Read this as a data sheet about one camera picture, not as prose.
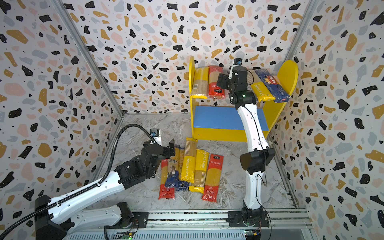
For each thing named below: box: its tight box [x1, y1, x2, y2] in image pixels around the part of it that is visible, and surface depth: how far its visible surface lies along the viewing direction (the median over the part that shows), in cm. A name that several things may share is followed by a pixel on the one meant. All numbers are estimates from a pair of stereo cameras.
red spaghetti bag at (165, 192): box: [158, 159, 176, 200], surface depth 82 cm
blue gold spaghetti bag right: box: [175, 148, 190, 192], surface depth 85 cm
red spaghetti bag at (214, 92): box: [208, 65, 225, 100], surface depth 76 cm
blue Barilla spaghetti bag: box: [255, 68, 291, 103], surface depth 75 cm
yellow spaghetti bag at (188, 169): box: [180, 137, 198, 184], surface depth 92 cm
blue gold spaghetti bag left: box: [165, 146, 180, 191], surface depth 85 cm
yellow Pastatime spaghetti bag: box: [251, 81, 276, 102], surface depth 73 cm
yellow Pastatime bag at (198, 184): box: [188, 149, 210, 194], surface depth 89 cm
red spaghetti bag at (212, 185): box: [201, 153, 224, 203], surface depth 87 cm
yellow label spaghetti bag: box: [190, 67, 210, 99], surface depth 77 cm
